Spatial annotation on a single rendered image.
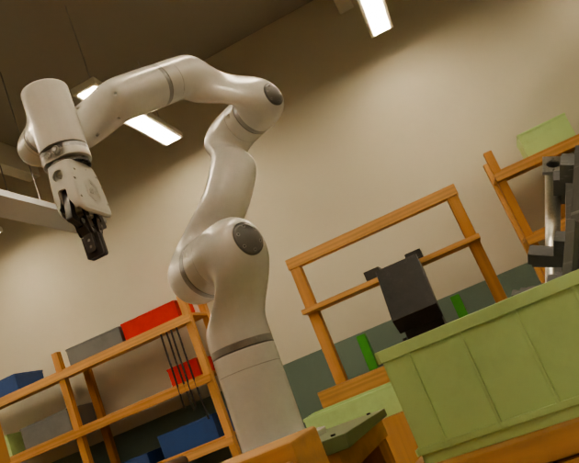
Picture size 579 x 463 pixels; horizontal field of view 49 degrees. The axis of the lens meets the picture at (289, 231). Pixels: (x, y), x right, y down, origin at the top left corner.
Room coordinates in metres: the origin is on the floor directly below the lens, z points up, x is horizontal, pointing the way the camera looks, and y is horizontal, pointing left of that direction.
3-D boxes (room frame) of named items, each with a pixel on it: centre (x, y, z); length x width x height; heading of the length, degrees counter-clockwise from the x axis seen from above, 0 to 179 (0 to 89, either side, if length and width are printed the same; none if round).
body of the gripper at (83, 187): (1.03, 0.32, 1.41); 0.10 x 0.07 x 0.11; 170
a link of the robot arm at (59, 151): (1.03, 0.32, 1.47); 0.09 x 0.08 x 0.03; 170
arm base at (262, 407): (1.19, 0.17, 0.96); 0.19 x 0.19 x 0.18
